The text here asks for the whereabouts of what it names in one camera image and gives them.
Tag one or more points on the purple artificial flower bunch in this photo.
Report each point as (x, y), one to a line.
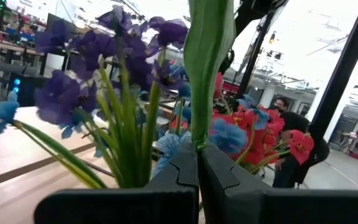
(61, 96)

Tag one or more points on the blue artificial flower bunch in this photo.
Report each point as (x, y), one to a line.
(3, 112)

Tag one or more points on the black computer tower with LEDs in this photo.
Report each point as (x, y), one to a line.
(26, 93)

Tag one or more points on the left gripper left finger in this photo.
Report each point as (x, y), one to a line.
(179, 193)

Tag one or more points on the red artificial flower bunch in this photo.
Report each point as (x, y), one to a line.
(300, 144)

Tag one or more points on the person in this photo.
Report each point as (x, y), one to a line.
(281, 104)

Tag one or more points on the orange artificial tulip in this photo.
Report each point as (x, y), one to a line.
(208, 62)

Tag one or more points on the black metal rig frame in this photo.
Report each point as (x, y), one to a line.
(343, 71)

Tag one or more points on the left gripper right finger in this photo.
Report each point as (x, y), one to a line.
(238, 199)

